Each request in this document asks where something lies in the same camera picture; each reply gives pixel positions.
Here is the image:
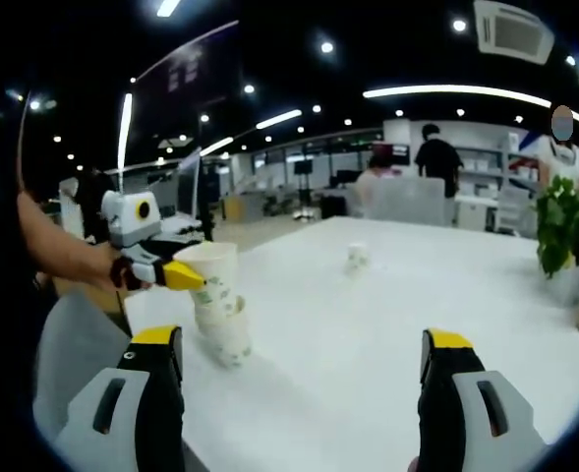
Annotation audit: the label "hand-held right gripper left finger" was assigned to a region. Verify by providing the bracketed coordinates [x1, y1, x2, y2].
[55, 324, 187, 472]

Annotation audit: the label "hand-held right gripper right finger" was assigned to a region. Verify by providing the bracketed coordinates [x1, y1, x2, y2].
[416, 327, 549, 472]

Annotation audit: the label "person's left hand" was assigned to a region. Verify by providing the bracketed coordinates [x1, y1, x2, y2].
[111, 255, 155, 292]

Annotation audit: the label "wooden cabinet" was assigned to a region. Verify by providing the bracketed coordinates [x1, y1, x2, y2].
[222, 194, 265, 222]

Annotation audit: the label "straight ceiling strip light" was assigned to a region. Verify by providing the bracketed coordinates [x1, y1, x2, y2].
[255, 108, 303, 130]
[117, 92, 134, 171]
[200, 136, 235, 157]

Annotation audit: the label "grey chair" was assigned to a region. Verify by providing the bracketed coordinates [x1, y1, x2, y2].
[31, 293, 133, 439]

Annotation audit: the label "white table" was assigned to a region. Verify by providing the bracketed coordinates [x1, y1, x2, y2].
[124, 215, 579, 472]

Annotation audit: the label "black screen on stand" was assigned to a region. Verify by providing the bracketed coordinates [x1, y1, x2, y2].
[293, 159, 315, 203]

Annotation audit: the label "white partition panel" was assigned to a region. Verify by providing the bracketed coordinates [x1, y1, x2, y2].
[367, 176, 446, 227]

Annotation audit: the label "white office chair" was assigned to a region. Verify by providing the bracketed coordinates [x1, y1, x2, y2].
[494, 186, 531, 232]

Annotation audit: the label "green potted plant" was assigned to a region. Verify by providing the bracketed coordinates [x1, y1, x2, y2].
[536, 175, 579, 306]

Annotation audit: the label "round ceiling spotlights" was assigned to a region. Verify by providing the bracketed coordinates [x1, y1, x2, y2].
[28, 18, 578, 163]

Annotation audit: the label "storage shelves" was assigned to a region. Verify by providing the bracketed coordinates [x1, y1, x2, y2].
[453, 145, 541, 198]

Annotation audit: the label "curved ceiling strip light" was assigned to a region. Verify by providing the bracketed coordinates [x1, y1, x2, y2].
[362, 84, 579, 137]

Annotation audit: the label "ceiling air vent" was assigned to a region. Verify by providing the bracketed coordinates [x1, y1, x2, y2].
[473, 0, 555, 65]

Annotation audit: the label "wall screen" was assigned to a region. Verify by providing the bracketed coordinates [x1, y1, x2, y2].
[372, 142, 411, 166]

